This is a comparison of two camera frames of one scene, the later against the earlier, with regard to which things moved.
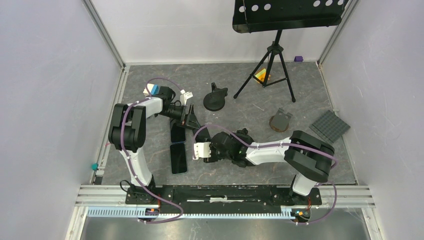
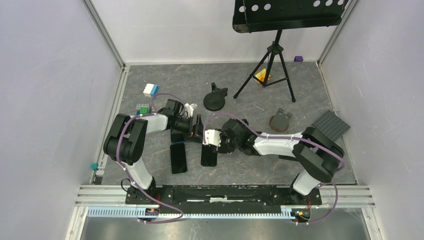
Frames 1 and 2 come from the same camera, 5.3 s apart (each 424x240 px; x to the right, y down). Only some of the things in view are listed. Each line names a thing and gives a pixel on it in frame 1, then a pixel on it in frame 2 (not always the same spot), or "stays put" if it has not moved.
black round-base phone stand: [215, 100] stays put
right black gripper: [213, 158] -> [222, 149]
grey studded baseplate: [329, 126] stays put
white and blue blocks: [154, 89] stays put
